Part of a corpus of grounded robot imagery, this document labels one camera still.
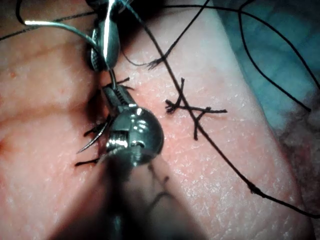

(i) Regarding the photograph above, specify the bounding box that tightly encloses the right arm needle driver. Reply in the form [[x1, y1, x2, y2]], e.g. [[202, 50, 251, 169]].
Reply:
[[84, 0, 127, 16]]

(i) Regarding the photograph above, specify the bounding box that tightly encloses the left arm needle driver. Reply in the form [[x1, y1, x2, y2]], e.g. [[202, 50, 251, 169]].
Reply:
[[105, 104, 165, 167]]

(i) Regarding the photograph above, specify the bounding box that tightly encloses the left arm needle driver jaw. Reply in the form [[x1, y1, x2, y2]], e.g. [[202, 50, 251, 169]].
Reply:
[[115, 85, 138, 108], [102, 85, 125, 114]]

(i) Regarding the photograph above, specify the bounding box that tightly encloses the right arm needle driver jaw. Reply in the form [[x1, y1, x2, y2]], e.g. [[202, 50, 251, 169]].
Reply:
[[87, 27, 109, 73], [98, 14, 122, 69]]

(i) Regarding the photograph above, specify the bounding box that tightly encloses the curved steel needle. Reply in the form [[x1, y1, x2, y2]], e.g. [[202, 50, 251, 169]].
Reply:
[[24, 19, 118, 155]]

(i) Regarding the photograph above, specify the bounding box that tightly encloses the black thread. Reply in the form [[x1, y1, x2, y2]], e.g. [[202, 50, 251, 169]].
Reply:
[[0, 0, 320, 220]]

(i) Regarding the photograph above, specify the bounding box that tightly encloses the black stitching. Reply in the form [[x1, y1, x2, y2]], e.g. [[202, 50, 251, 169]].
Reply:
[[74, 76, 135, 168], [164, 77, 228, 141]]

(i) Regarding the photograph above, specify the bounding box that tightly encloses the tissue pad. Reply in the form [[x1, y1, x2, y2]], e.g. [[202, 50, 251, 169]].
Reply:
[[0, 0, 320, 240]]

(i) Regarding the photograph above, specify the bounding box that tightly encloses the blue-green cloth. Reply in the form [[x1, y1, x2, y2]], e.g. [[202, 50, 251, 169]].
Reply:
[[212, 0, 320, 131]]

